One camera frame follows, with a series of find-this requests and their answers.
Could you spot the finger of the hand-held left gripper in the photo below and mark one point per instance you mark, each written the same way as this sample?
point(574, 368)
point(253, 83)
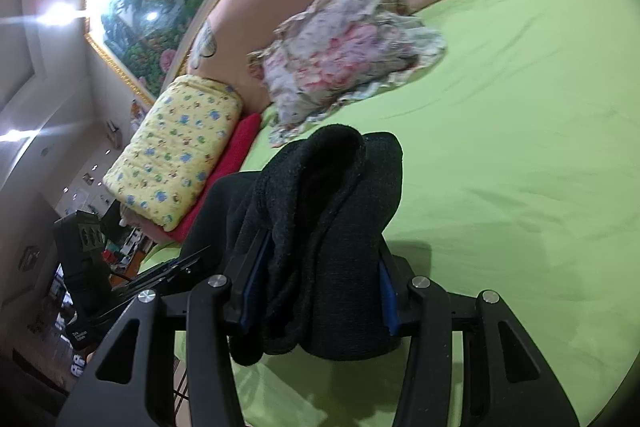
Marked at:
point(165, 272)

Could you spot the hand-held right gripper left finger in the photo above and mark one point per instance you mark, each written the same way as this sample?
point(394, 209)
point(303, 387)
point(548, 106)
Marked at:
point(252, 292)

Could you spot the green bed sheet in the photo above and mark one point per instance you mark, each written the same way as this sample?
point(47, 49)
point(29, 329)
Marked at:
point(500, 157)

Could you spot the black fleece pants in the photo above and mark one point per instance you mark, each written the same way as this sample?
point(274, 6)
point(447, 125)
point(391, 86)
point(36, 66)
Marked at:
point(325, 217)

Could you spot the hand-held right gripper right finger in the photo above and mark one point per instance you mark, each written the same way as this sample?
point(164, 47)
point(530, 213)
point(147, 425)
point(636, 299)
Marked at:
point(387, 307)

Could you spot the yellow printed quilt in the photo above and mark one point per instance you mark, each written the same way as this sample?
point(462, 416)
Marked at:
point(175, 147)

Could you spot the red blanket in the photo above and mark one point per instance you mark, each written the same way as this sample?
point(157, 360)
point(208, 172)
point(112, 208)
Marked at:
point(230, 152)

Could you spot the floral ruffled cloth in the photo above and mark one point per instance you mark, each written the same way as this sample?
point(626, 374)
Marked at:
point(340, 42)

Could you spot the ceiling light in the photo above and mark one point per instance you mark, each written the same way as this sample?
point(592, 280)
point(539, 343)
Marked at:
point(60, 13)

